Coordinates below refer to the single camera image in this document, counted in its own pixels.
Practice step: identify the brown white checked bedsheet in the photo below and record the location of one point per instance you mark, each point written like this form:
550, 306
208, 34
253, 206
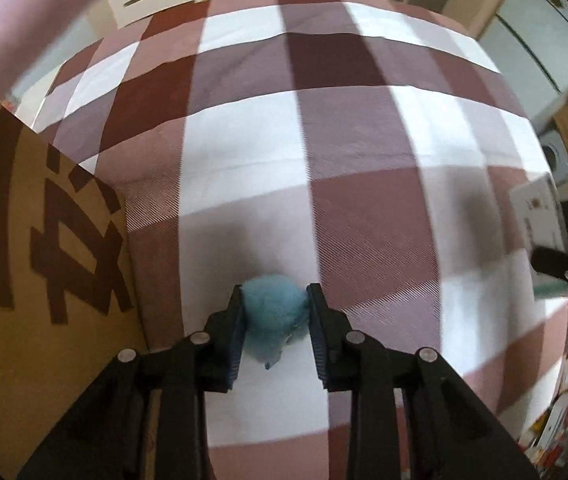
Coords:
363, 135

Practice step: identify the brown cardboard box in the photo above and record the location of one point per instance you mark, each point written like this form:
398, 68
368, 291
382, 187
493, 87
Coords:
14, 360

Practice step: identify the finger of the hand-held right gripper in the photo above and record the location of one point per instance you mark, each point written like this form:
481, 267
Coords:
556, 260

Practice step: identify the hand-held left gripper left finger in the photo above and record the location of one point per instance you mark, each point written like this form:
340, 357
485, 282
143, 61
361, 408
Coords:
236, 330

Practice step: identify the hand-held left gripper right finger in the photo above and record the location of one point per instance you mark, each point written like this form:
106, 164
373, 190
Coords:
316, 330

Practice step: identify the white teal-striped medicine box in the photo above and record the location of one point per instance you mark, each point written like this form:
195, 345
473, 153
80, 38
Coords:
538, 220

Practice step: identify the blue pom-pom hair clip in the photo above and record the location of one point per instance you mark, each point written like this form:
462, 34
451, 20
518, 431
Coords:
274, 310

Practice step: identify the grey washing machine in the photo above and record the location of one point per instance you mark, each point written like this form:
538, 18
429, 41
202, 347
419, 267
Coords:
561, 157

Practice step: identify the white wardrobe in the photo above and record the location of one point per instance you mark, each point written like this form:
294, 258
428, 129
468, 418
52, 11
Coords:
538, 25

